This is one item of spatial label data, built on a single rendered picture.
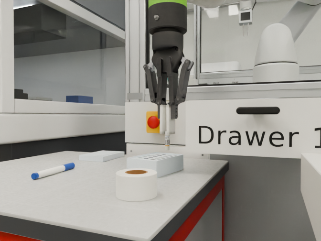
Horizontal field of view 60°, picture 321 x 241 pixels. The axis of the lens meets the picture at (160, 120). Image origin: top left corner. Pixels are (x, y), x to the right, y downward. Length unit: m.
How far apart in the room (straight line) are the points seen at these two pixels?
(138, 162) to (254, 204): 0.42
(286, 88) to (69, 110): 0.87
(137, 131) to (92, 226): 0.65
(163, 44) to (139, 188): 0.34
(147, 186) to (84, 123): 0.93
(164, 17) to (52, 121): 0.71
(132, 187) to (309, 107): 0.34
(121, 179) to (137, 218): 0.09
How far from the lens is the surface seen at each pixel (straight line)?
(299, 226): 0.93
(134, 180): 0.45
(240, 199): 0.92
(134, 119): 0.99
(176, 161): 0.68
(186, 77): 0.65
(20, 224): 0.45
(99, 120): 1.46
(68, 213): 0.43
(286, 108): 0.56
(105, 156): 0.85
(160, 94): 0.67
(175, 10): 0.67
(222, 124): 0.57
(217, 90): 0.89
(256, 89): 0.88
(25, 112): 1.11
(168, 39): 0.65
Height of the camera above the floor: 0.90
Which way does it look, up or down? 1 degrees down
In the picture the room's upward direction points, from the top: straight up
